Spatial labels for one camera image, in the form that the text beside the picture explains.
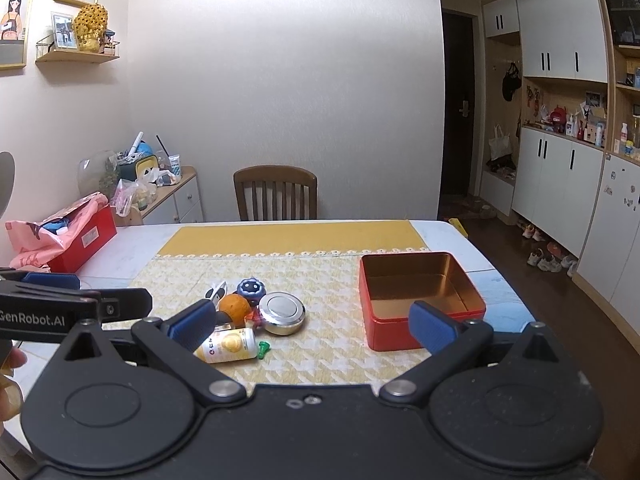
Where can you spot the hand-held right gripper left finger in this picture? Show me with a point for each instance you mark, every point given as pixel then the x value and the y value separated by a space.
pixel 187 326

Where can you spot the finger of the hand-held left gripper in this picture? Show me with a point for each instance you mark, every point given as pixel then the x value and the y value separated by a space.
pixel 125 302
pixel 50 281

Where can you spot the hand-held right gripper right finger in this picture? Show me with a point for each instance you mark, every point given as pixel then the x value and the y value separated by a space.
pixel 432 327

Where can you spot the white sunglasses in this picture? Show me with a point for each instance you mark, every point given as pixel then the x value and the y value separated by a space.
pixel 216 292

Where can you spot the yellow plastic bottle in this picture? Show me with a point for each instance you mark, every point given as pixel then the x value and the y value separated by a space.
pixel 230 346

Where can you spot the orange fruit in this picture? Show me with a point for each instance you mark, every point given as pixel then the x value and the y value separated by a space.
pixel 235 308

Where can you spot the red tin box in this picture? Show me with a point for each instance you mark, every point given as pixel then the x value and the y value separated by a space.
pixel 400 280

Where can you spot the small pink toy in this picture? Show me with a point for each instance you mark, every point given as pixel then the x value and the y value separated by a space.
pixel 253 320

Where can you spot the dark blue round toy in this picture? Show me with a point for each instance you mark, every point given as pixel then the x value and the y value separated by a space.
pixel 252 290

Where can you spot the small green peg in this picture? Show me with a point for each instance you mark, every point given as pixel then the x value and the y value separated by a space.
pixel 263 350

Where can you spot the round metal tin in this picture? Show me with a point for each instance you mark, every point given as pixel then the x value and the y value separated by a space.
pixel 282 312

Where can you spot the person's left hand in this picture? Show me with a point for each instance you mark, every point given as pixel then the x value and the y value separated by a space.
pixel 9 400

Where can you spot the pink plastic bag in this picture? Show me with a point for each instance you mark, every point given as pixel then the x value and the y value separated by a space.
pixel 35 245

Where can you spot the red cardboard box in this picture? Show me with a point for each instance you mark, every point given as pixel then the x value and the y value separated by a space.
pixel 87 240

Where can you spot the grey round object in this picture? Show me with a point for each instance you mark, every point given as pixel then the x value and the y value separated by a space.
pixel 5 185

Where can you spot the clear plastic bag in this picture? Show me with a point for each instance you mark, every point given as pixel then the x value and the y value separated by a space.
pixel 130 195

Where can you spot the white side cabinet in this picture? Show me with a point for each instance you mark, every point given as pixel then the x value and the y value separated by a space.
pixel 182 200

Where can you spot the clear glass dome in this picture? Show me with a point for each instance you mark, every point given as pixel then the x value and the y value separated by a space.
pixel 95 170

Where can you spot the yellow houndstooth table runner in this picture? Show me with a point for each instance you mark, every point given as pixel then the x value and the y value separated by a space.
pixel 320 280

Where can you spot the row of shoes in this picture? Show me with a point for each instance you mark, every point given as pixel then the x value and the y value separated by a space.
pixel 547 260

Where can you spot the teal and yellow box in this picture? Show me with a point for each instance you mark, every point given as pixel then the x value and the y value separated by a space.
pixel 137 167

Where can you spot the white paper cup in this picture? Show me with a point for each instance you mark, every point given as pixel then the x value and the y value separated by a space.
pixel 175 164

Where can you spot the white entry bench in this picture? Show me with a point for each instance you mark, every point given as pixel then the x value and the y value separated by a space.
pixel 497 192

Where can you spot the small blue globe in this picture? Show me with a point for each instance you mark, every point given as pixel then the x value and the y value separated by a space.
pixel 145 149

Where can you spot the white tube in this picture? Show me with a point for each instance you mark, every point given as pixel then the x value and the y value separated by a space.
pixel 135 144

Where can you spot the wooden chair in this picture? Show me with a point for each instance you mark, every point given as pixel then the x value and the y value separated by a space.
pixel 275 192

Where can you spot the white base cabinet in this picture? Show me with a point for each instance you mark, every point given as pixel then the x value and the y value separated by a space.
pixel 555 185

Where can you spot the white tote bag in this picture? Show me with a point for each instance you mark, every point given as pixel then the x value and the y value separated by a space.
pixel 500 145

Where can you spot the white cabinet with stickers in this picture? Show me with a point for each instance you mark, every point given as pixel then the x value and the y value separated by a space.
pixel 615 230

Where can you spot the dark door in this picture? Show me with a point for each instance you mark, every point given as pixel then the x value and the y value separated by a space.
pixel 456 110

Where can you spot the assorted bottles and boxes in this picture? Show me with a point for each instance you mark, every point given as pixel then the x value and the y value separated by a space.
pixel 575 122

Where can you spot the golden ornament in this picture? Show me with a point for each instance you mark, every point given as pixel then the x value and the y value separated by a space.
pixel 91 27

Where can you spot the black hanging bag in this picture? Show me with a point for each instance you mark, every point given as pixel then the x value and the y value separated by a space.
pixel 511 82

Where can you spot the white bottle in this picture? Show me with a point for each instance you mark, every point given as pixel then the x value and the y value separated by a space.
pixel 624 137

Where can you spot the wooden open shelf unit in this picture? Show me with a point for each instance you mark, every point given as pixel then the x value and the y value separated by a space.
pixel 625 60

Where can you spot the wooden wall shelf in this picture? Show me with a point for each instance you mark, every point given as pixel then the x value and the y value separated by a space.
pixel 75 57

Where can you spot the small photo frame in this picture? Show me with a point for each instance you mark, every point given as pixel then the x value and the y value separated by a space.
pixel 62 30

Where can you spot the framed wall poster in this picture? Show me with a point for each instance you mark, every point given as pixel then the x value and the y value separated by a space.
pixel 12 15

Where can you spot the white wall cabinets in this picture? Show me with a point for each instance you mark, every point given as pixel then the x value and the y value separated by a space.
pixel 555 25

